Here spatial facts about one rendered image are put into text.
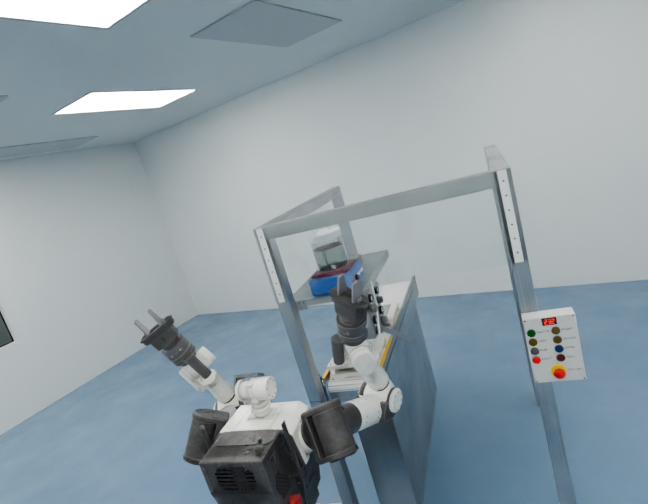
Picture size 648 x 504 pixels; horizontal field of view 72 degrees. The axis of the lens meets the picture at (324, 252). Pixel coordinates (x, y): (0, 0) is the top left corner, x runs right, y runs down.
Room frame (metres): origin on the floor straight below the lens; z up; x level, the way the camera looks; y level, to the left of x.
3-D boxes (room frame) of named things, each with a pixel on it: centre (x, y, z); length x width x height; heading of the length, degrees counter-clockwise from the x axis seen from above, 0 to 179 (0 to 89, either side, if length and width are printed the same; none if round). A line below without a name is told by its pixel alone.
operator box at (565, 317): (1.48, -0.71, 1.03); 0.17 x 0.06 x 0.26; 68
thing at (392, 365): (2.52, -0.20, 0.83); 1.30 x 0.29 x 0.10; 158
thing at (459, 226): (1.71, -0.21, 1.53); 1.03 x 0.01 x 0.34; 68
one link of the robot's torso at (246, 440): (1.18, 0.34, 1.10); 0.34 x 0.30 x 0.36; 68
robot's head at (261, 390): (1.24, 0.31, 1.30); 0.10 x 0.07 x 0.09; 68
